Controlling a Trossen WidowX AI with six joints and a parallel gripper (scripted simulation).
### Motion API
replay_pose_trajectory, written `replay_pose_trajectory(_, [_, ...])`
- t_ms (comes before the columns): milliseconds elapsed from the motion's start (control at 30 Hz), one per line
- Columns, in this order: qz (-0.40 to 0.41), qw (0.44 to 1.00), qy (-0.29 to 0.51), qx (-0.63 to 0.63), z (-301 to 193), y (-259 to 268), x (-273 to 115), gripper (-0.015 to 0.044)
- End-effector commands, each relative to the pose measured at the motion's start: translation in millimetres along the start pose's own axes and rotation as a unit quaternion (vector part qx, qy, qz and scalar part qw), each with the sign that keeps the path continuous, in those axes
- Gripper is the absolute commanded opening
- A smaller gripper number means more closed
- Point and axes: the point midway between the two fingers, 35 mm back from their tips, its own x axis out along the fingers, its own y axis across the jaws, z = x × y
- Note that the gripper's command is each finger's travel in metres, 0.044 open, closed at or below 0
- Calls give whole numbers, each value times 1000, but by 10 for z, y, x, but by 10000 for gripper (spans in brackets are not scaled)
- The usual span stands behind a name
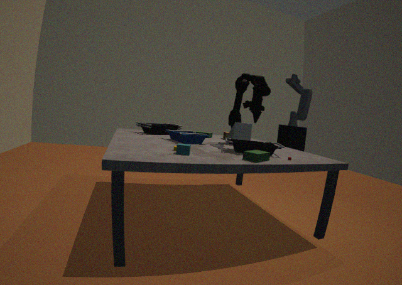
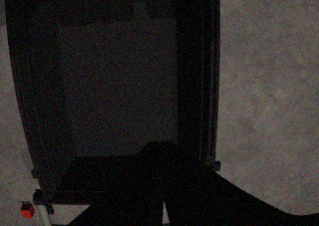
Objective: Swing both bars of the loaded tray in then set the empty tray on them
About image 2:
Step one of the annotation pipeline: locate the small red block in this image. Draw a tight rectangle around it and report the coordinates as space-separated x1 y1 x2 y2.
20 203 35 218

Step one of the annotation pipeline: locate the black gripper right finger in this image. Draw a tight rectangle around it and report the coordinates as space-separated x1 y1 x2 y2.
159 141 319 226

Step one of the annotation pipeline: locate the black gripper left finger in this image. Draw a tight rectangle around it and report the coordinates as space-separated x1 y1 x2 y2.
67 142 163 226

